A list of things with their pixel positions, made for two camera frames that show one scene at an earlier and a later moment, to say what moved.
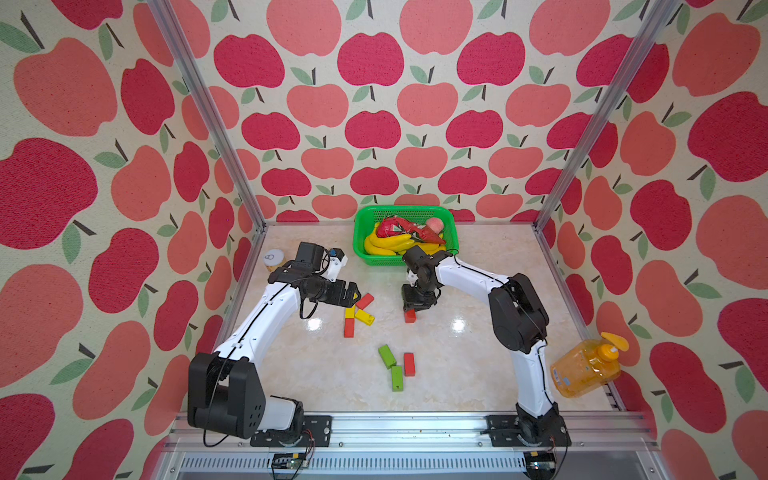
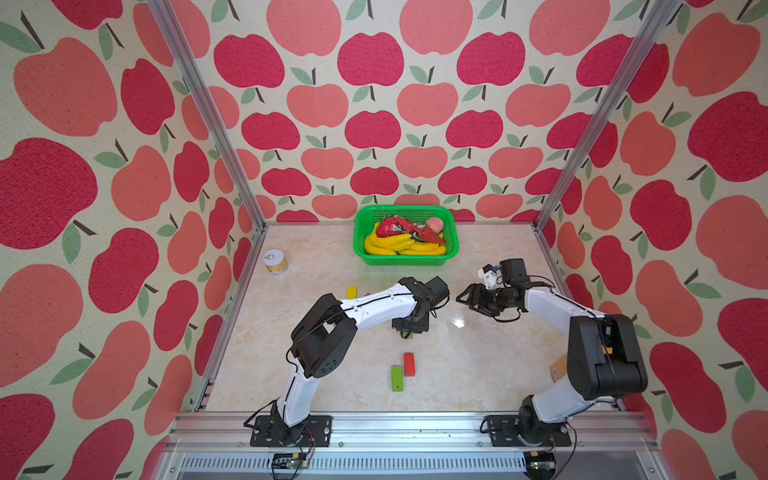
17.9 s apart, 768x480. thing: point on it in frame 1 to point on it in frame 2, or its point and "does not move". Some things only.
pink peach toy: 436,224 does not move
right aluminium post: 661,15 does not move
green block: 397,379 does not move
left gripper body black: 332,291 to 414,324
